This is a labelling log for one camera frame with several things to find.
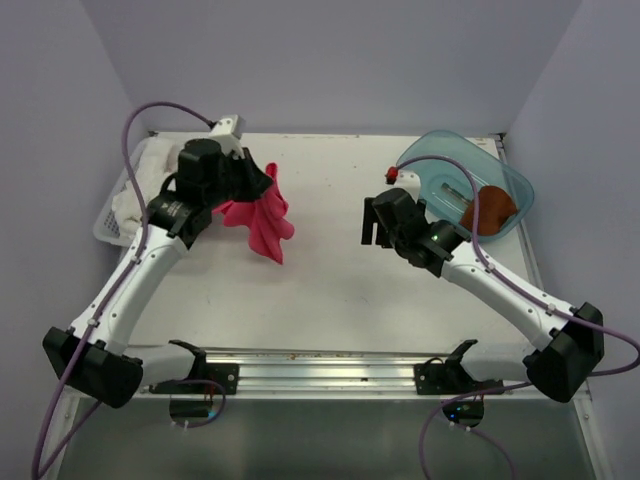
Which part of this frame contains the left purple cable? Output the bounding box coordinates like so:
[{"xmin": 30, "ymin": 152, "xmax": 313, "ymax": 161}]
[{"xmin": 31, "ymin": 101, "xmax": 226, "ymax": 480}]

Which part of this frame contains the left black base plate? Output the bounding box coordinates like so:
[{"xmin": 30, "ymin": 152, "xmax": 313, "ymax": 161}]
[{"xmin": 149, "ymin": 363, "xmax": 240, "ymax": 395}]

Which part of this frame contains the aluminium mounting rail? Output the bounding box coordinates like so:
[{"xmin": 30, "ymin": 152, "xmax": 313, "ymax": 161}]
[{"xmin": 134, "ymin": 349, "xmax": 586, "ymax": 401}]

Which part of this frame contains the brown towel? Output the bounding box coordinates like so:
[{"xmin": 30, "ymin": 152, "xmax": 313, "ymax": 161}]
[{"xmin": 477, "ymin": 185, "xmax": 518, "ymax": 236}]

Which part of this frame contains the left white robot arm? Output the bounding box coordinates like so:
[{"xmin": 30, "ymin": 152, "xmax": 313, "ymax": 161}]
[{"xmin": 43, "ymin": 138, "xmax": 273, "ymax": 408}]

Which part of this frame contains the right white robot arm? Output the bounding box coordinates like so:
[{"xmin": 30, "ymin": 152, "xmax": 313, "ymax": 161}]
[{"xmin": 361, "ymin": 188, "xmax": 604, "ymax": 403}]

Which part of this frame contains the pink towel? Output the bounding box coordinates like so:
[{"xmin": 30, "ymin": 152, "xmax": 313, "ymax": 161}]
[{"xmin": 212, "ymin": 162, "xmax": 295, "ymax": 265}]

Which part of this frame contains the purple cable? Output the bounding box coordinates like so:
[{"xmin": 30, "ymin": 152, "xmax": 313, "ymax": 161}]
[
  {"xmin": 392, "ymin": 154, "xmax": 640, "ymax": 480},
  {"xmin": 31, "ymin": 101, "xmax": 226, "ymax": 480}
]

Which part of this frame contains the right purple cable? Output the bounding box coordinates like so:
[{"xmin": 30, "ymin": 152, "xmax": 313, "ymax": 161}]
[{"xmin": 392, "ymin": 154, "xmax": 640, "ymax": 480}]

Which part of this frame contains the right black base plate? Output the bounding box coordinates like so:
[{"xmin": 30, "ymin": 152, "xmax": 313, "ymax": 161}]
[{"xmin": 413, "ymin": 357, "xmax": 504, "ymax": 395}]

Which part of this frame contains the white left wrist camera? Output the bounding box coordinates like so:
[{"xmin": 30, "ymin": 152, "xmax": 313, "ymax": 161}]
[{"xmin": 208, "ymin": 115, "xmax": 245, "ymax": 158}]

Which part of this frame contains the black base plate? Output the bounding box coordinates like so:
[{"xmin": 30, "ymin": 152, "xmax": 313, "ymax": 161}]
[
  {"xmin": 413, "ymin": 357, "xmax": 504, "ymax": 395},
  {"xmin": 149, "ymin": 363, "xmax": 240, "ymax": 395}
]

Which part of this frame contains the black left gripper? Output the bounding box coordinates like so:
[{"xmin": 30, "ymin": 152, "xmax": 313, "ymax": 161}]
[{"xmin": 204, "ymin": 147, "xmax": 273, "ymax": 209}]

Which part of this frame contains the blue transparent plastic tub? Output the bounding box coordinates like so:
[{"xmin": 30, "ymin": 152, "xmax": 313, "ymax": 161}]
[{"xmin": 397, "ymin": 130, "xmax": 535, "ymax": 243}]

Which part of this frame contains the white plastic basket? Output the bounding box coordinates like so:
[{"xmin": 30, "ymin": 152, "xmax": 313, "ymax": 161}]
[{"xmin": 93, "ymin": 169, "xmax": 131, "ymax": 247}]

